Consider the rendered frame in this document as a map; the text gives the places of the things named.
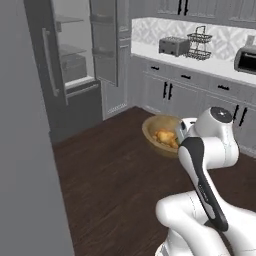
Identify grey side panel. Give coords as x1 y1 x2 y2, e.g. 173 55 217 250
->
0 0 76 256

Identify long grey fridge door handle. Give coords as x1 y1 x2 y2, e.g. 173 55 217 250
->
41 27 61 98

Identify grey fridge door with handle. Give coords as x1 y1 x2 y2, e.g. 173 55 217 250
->
23 0 68 106

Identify black wire stand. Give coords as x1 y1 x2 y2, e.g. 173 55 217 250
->
185 25 214 62

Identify grey freezer drawer handle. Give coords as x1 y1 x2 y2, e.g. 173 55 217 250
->
64 83 101 100

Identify grey base cupboards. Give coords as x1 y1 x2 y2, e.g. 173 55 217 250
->
130 54 256 158

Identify grey toaster oven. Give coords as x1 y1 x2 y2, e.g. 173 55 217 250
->
233 45 256 75

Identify grey box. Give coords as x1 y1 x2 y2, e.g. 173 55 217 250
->
60 53 88 83

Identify wooden bowl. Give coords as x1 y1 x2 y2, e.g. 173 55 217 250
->
141 114 188 159

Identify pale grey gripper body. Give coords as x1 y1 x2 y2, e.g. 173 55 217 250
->
175 120 190 147

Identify dark grey freezer drawer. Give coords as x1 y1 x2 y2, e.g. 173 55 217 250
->
49 79 104 144

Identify golden chicken drumstick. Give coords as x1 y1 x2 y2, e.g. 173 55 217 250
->
152 129 180 150

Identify grey toaster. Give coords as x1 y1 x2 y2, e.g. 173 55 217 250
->
158 36 191 57

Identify grey wall cupboards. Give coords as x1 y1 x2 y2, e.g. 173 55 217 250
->
129 0 256 30

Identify grey fridge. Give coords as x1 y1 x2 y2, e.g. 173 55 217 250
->
23 0 120 144

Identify grey fridge door with shelves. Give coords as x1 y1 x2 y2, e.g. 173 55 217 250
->
88 0 120 88

